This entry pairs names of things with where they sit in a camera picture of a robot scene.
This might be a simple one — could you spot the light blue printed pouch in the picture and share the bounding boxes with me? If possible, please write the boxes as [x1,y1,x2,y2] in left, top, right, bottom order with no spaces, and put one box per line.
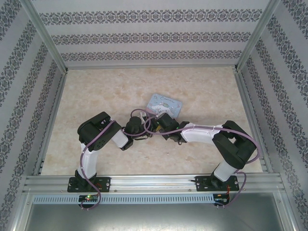
[145,93,183,119]

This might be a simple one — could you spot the grey metal panel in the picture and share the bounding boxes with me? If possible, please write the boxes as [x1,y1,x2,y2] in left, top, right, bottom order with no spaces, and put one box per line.
[25,203,286,231]

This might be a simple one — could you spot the wide aluminium mounting rail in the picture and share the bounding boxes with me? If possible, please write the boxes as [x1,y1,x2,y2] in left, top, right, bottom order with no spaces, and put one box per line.
[23,174,287,193]

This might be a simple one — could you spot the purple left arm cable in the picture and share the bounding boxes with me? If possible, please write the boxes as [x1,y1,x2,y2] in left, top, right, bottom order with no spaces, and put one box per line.
[79,108,154,211]

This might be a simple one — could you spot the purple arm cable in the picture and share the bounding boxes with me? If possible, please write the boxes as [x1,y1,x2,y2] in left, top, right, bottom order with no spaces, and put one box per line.
[143,116,262,207]
[79,108,154,211]

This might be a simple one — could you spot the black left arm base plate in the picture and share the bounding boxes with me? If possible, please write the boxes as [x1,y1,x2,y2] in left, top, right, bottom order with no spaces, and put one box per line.
[68,177,112,193]

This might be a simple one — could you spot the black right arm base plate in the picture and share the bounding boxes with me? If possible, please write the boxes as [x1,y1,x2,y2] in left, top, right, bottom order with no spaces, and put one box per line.
[196,175,239,193]

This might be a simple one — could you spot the slotted grey cable duct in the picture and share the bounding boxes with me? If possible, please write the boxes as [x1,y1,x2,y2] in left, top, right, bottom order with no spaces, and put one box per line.
[32,194,215,204]

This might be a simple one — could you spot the aluminium side rail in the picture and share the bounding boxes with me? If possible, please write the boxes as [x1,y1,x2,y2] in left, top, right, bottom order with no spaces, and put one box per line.
[32,71,69,176]
[235,69,274,174]

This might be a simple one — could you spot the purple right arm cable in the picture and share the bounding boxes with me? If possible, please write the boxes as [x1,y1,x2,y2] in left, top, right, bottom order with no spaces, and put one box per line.
[143,116,262,207]

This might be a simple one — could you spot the aluminium frame post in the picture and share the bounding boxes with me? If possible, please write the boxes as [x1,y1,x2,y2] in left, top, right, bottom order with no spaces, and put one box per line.
[233,0,282,73]
[23,0,69,74]

